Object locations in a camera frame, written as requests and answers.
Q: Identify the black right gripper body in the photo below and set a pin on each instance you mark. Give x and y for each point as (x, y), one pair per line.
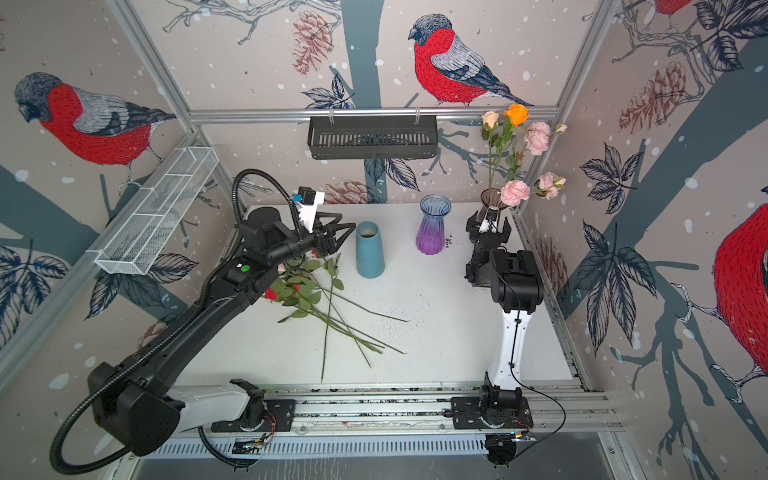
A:
(479, 236)

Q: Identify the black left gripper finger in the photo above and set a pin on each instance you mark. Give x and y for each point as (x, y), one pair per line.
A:
(325, 219)
(338, 234)

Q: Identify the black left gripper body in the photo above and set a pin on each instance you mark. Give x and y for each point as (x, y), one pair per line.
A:
(320, 244)

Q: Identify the pink grey glass vase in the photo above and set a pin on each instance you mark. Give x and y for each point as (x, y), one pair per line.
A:
(492, 206)

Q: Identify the blue purple glass vase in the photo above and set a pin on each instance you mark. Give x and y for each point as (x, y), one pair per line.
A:
(430, 238)

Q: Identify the pink peony spray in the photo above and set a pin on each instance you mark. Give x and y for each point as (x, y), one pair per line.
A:
(547, 186)
(532, 140)

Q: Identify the cream peach artificial rose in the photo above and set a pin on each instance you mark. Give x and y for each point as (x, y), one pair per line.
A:
(490, 123)

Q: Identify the orange artificial rose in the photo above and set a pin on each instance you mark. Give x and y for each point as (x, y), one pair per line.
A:
(515, 117)

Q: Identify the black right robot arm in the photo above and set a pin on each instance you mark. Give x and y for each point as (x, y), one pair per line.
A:
(516, 286)

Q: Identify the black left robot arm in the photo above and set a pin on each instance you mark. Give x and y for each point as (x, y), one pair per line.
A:
(138, 402)

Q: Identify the teal ceramic vase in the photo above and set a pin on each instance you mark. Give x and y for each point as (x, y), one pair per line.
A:
(370, 261)

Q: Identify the red artificial rose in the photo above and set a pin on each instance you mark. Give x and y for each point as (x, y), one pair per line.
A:
(270, 296)
(309, 286)

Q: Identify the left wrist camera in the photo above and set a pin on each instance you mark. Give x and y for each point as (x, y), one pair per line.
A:
(307, 200)

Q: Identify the black hanging wire basket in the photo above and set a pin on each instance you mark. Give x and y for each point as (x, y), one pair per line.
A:
(373, 137)

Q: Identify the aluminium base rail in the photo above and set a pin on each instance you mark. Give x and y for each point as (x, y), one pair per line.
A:
(310, 424)

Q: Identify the white wire mesh shelf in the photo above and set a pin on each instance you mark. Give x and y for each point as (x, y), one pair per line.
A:
(141, 238)

